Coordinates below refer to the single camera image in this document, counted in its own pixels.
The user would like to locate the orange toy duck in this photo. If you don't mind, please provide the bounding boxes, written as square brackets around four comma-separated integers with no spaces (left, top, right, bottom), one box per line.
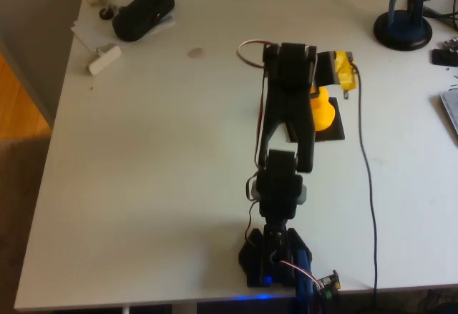
[309,85,336,132]

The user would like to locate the black square mat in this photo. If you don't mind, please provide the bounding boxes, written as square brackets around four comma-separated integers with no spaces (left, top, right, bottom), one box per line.
[284,97,347,144]

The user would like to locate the blue microphone with black base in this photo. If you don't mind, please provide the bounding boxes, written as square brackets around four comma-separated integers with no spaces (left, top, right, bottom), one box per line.
[373,0,452,52]

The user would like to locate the small black flat device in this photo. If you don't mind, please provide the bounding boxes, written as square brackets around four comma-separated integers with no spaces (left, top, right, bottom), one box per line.
[431,47,458,67]

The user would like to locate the grey laptop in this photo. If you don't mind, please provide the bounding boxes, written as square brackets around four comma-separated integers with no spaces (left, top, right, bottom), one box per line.
[439,88,458,136]

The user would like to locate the black glasses case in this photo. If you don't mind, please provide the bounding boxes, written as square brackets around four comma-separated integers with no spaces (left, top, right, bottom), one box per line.
[112,0,176,43]

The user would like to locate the blue table clamp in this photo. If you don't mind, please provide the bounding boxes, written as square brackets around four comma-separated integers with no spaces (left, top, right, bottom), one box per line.
[292,248,316,314]

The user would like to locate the small controller board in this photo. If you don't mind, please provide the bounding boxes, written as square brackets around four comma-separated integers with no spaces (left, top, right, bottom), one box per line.
[314,270,341,292]

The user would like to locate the white power adapter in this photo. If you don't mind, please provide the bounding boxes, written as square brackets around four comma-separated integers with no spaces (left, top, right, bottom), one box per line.
[87,43,122,77]

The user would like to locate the white paper sheets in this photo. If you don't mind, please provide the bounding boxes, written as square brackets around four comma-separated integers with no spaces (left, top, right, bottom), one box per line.
[70,11,178,52]

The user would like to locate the black camera with yellow tape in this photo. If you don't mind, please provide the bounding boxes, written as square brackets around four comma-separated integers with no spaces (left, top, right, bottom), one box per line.
[316,49,360,100]

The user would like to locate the white red servo cable loop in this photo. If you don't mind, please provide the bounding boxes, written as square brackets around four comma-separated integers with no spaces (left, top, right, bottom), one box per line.
[236,39,276,70]

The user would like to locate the black cable by microphone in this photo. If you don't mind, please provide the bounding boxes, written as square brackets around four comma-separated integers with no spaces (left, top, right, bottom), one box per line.
[424,4,458,31]

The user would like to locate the black camera cable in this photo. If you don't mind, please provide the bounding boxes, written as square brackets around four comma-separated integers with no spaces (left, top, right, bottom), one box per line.
[350,62,379,314]

